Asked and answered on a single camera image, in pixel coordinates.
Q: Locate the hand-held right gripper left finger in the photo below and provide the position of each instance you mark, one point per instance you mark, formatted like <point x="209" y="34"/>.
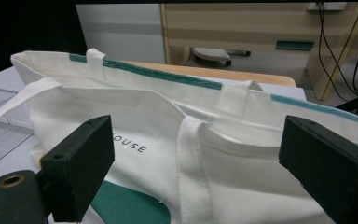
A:
<point x="77" y="161"/>

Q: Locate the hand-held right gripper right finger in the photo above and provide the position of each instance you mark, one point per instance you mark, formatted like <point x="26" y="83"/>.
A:
<point x="329" y="161"/>

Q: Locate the clear plastic tray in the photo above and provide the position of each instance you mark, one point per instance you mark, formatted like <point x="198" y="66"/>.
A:
<point x="0" y="137"/>

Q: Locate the white tote bag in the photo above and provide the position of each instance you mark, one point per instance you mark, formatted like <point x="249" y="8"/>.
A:
<point x="245" y="186"/>

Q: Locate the white table sheet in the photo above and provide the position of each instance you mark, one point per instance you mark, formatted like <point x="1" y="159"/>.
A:
<point x="0" y="79"/>

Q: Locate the white cabinet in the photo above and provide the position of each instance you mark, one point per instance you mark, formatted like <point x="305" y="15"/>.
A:
<point x="121" y="31"/>

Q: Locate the white power strip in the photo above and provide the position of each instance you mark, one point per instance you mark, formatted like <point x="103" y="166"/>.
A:
<point x="329" y="6"/>

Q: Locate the grey chair foot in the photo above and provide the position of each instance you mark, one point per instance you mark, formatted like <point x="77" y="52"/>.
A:
<point x="211" y="54"/>

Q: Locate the light wooden desk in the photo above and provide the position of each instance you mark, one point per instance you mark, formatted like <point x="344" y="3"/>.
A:
<point x="230" y="28"/>

